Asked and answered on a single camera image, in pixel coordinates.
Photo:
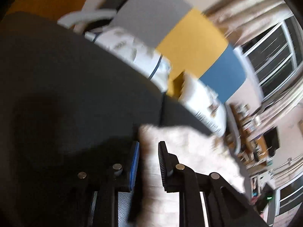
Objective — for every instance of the wooden desk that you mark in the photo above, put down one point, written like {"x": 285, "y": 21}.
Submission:
{"x": 251, "y": 144}

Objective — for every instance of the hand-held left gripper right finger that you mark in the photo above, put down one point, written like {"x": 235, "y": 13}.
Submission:
{"x": 163, "y": 167}

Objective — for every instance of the wide barred window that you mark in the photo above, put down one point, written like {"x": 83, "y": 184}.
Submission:
{"x": 272, "y": 52}

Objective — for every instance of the geometric print pillow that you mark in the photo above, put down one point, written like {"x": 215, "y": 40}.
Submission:
{"x": 127, "y": 47}

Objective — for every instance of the grey yellow blue armchair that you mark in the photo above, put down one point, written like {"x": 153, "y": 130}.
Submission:
{"x": 189, "y": 42}

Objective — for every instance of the white deer print pillow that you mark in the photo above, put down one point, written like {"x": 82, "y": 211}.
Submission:
{"x": 201, "y": 99}

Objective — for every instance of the white knit sweater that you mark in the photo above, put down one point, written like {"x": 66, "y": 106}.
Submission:
{"x": 189, "y": 151}

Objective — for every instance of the patterned beige curtain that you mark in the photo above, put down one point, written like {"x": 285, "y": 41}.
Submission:
{"x": 284, "y": 94}
{"x": 248, "y": 11}

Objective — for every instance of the small sliding window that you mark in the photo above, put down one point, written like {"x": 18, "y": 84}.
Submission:
{"x": 291, "y": 194}

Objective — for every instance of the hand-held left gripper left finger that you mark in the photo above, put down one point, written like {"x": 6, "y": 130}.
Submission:
{"x": 135, "y": 165}

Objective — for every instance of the black flat television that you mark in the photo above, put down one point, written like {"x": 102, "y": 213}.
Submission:
{"x": 272, "y": 141}

